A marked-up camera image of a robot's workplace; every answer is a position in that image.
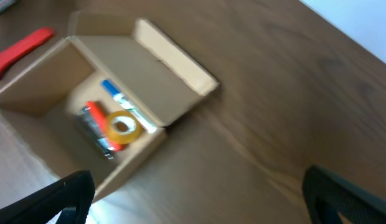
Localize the open cardboard box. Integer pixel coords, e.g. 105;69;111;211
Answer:
0;11;218;200

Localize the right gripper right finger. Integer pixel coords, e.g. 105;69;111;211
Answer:
301;166;386;224

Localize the yellow tape roll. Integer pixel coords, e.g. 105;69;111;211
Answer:
105;111;144;144

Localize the blue whiteboard marker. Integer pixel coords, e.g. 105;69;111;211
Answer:
101;79;158;133

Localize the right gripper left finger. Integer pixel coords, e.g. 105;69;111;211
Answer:
0;170;95;224

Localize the red stapler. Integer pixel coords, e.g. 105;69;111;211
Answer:
75;101;125;160

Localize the orange utility knife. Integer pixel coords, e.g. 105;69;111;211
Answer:
0;27;55;79

